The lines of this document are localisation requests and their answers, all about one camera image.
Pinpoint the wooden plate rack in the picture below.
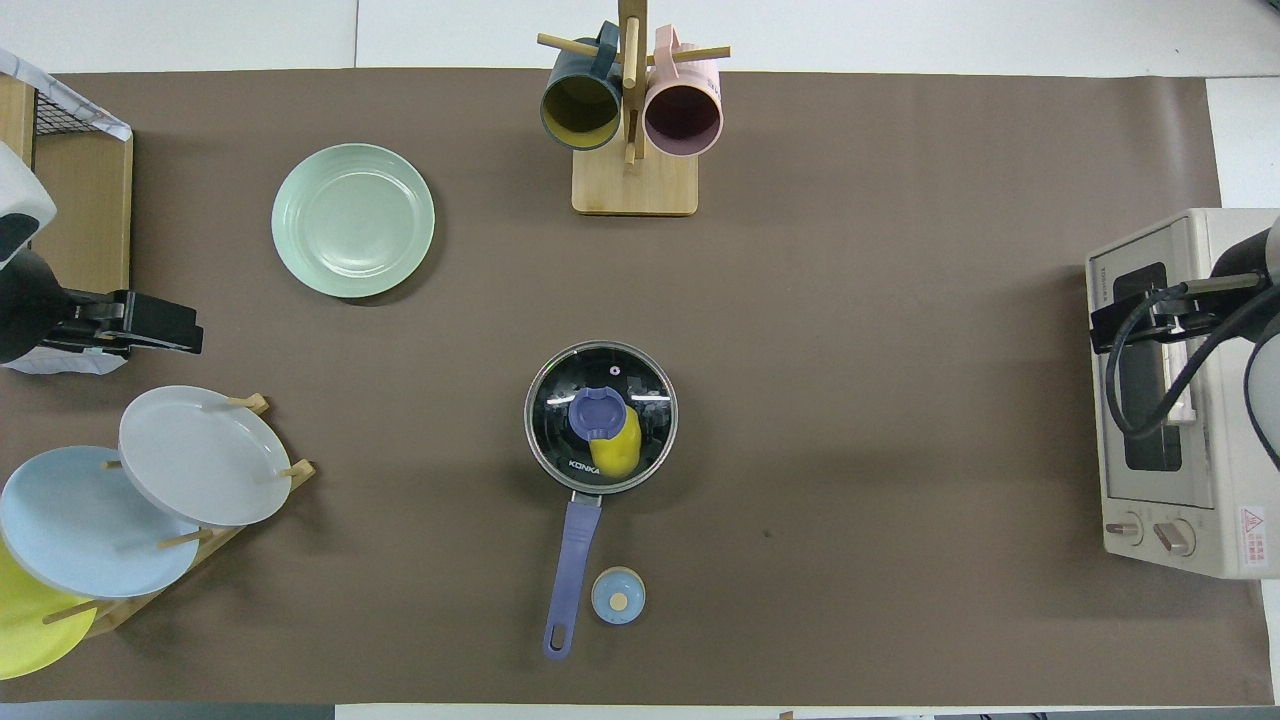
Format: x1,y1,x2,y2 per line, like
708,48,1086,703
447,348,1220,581
40,393,317,641

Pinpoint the beige toaster oven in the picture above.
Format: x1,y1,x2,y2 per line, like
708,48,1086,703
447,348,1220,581
1085,207,1280,581

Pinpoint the pink mug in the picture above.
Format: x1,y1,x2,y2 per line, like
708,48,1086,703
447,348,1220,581
643,25,724,158

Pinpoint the grey plate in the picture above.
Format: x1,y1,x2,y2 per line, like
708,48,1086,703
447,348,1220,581
118,385,294,528

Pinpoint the pale green plate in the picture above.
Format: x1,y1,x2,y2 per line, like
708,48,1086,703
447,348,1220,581
271,143,437,300

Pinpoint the light blue plate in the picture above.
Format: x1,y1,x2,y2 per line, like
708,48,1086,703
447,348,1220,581
0,445,201,600

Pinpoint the white cloth piece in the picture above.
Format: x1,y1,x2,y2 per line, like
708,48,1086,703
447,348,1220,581
5,347,128,377

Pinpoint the yellow lemon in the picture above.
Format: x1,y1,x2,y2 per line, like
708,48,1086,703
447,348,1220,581
590,405,643,480

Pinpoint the glass lid purple knob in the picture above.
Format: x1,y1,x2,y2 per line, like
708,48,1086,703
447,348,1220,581
526,342,679,494

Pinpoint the dark blue mug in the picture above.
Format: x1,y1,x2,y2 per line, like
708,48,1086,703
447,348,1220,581
540,22,625,152

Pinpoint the white patterned cloth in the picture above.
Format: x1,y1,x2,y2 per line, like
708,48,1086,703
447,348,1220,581
0,48,134,142

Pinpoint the black pot purple handle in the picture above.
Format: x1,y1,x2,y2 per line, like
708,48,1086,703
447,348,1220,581
524,340,680,661

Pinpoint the wooden mug tree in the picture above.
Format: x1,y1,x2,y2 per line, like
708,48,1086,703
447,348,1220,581
537,0,732,217

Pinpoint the yellow plate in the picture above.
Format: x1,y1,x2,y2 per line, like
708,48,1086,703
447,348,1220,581
0,540,99,681

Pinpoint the wooden crate wire mesh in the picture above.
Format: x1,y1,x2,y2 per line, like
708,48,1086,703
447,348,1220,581
0,75,135,301

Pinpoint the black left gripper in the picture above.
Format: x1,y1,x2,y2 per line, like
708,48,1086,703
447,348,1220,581
42,290,205,355

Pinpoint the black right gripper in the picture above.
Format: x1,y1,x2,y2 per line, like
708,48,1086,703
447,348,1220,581
1090,288,1218,355

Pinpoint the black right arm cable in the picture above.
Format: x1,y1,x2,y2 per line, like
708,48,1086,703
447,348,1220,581
1103,280,1280,441

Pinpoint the brown table mat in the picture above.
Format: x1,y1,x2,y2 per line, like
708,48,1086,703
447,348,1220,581
0,68,1276,707

